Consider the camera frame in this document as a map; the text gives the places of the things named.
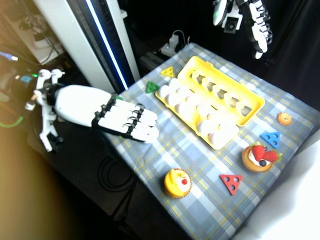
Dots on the yellow egg carton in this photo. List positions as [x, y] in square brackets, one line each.
[190, 66]

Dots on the green triangle block with holes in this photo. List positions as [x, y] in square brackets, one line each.
[151, 88]

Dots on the yellow triangle block with holes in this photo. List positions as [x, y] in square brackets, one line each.
[168, 72]

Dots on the blue plaid table cloth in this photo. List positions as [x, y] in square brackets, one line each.
[175, 155]

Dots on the white power adapter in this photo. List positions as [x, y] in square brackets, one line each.
[173, 41]

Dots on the toy yellow fruit cupcake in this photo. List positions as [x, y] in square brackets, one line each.
[176, 183]

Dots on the red triangle block with holes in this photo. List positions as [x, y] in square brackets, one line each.
[230, 182]

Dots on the toy strawberry cupcake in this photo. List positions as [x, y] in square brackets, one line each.
[258, 157]

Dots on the blue triangle block with holes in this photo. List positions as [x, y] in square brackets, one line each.
[271, 139]

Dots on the tan toy biscuit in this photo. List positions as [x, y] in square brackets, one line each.
[284, 119]

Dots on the white board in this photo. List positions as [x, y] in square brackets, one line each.
[287, 212]

